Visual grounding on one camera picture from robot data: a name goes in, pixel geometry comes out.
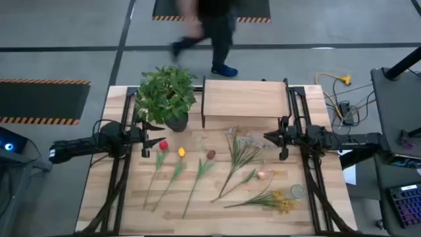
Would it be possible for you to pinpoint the yellow extension cable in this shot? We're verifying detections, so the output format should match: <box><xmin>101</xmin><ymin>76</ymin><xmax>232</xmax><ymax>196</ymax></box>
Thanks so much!
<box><xmin>314</xmin><ymin>72</ymin><xmax>353</xmax><ymax>121</ymax></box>

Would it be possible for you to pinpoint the white paper sheet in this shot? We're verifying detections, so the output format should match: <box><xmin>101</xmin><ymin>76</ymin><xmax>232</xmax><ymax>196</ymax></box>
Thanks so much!
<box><xmin>341</xmin><ymin>163</ymin><xmax>358</xmax><ymax>186</ymax></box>

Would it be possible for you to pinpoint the backlit black keyboard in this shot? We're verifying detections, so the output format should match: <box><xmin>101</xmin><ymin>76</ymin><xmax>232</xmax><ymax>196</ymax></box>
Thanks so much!
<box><xmin>387</xmin><ymin>183</ymin><xmax>421</xmax><ymax>229</ymax></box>

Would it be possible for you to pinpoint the white artificial flower spray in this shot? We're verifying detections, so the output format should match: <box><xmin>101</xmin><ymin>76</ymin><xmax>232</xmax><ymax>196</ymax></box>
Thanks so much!
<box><xmin>217</xmin><ymin>126</ymin><xmax>274</xmax><ymax>199</ymax></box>

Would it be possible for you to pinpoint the black power strip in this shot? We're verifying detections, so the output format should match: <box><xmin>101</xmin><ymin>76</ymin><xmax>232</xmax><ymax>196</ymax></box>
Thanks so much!
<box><xmin>338</xmin><ymin>101</ymin><xmax>355</xmax><ymax>126</ymax></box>

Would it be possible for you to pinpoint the dark red artificial tulip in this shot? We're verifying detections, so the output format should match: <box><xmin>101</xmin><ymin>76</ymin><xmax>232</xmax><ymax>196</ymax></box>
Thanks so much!
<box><xmin>182</xmin><ymin>149</ymin><xmax>217</xmax><ymax>220</ymax></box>

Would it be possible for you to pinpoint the wooden shelf with black frame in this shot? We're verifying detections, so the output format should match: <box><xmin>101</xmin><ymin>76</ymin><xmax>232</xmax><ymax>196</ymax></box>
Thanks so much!
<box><xmin>201</xmin><ymin>75</ymin><xmax>293</xmax><ymax>130</ymax></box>

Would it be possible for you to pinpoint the black hazard-striped floor mat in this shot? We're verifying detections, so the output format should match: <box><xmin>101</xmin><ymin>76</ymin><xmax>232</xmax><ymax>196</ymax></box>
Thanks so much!
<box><xmin>0</xmin><ymin>78</ymin><xmax>92</xmax><ymax>126</ymax></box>
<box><xmin>151</xmin><ymin>0</ymin><xmax>272</xmax><ymax>24</ymax></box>

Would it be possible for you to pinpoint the grey desk top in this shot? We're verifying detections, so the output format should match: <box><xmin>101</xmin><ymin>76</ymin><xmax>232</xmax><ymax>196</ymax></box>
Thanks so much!
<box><xmin>370</xmin><ymin>66</ymin><xmax>421</xmax><ymax>159</ymax></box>

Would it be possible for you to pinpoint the person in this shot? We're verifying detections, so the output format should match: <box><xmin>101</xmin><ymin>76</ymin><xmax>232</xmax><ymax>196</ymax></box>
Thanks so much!
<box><xmin>169</xmin><ymin>0</ymin><xmax>239</xmax><ymax>78</ymax></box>

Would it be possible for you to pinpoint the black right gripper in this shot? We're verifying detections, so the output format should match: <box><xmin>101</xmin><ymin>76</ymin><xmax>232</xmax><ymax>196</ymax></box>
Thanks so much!
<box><xmin>262</xmin><ymin>115</ymin><xmax>309</xmax><ymax>162</ymax></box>

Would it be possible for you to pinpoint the yellow artificial tulip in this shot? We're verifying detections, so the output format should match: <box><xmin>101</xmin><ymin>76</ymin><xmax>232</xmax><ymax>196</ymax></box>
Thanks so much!
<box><xmin>151</xmin><ymin>147</ymin><xmax>187</xmax><ymax>213</ymax></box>

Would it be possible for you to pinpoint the black computer with blue light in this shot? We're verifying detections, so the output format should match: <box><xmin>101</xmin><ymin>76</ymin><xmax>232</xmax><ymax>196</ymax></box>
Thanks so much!
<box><xmin>0</xmin><ymin>126</ymin><xmax>29</xmax><ymax>155</ymax></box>

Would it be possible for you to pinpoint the black power cable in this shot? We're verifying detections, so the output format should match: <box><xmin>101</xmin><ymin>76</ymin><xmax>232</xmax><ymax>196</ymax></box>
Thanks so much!
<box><xmin>324</xmin><ymin>78</ymin><xmax>376</xmax><ymax>128</ymax></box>

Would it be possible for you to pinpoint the grey metal stand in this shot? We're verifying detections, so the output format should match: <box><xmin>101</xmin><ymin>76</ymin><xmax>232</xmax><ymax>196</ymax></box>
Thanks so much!
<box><xmin>0</xmin><ymin>149</ymin><xmax>53</xmax><ymax>237</ymax></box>

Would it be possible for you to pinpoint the black pole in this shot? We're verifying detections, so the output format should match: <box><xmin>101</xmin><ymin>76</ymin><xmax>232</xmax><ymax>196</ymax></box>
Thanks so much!
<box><xmin>384</xmin><ymin>45</ymin><xmax>421</xmax><ymax>81</ymax></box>

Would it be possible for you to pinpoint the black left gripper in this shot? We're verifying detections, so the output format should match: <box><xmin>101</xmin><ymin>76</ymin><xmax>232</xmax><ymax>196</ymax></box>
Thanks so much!
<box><xmin>130</xmin><ymin>120</ymin><xmax>166</xmax><ymax>158</ymax></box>

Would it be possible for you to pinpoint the black aluminium table frame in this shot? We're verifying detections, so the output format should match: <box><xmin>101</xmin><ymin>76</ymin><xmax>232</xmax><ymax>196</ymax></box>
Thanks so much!
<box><xmin>75</xmin><ymin>77</ymin><xmax>359</xmax><ymax>237</ymax></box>

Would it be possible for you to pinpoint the ribbed glass vase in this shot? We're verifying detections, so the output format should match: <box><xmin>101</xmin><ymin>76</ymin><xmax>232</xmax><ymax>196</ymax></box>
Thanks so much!
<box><xmin>289</xmin><ymin>183</ymin><xmax>307</xmax><ymax>201</ymax></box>

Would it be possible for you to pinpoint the pink artificial tulip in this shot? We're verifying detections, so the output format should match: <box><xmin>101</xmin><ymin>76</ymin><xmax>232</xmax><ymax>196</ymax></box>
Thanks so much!
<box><xmin>210</xmin><ymin>168</ymin><xmax>270</xmax><ymax>203</ymax></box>

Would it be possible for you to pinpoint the dark grey desk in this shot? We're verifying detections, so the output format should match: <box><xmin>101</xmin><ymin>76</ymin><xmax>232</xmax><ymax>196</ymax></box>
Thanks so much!
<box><xmin>374</xmin><ymin>153</ymin><xmax>421</xmax><ymax>237</ymax></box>

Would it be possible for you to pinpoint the smooth clear glass vase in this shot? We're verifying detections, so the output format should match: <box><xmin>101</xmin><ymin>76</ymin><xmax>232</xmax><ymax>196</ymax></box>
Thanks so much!
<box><xmin>194</xmin><ymin>132</ymin><xmax>209</xmax><ymax>151</ymax></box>

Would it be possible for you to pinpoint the green plant in black pot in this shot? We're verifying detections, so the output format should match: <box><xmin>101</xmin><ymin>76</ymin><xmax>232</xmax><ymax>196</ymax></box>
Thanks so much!
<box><xmin>134</xmin><ymin>65</ymin><xmax>199</xmax><ymax>134</ymax></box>

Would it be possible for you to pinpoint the yellow artificial flower spray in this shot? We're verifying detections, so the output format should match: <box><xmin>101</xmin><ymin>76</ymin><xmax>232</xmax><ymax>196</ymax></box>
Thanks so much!
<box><xmin>224</xmin><ymin>170</ymin><xmax>297</xmax><ymax>215</ymax></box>

